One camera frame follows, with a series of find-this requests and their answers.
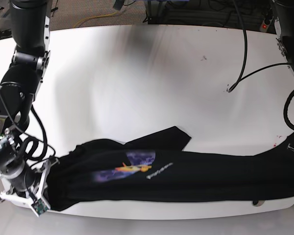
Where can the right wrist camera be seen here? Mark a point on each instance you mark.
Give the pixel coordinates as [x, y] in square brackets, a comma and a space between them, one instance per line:
[40, 206]

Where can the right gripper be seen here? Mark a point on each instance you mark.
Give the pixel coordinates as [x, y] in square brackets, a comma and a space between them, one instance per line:
[14, 154]

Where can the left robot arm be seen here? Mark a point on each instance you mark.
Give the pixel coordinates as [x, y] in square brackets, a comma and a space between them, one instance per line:
[283, 11]

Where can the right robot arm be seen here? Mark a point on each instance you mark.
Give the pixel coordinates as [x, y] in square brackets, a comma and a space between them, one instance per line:
[18, 90]

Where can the right table grommet hole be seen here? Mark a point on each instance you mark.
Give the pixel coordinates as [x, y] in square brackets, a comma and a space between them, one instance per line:
[257, 203]

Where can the black T-shirt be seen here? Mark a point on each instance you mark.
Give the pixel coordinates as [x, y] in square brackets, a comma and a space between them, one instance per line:
[156, 168]

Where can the red tape rectangle marking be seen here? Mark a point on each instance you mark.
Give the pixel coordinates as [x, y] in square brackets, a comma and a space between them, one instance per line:
[279, 139]

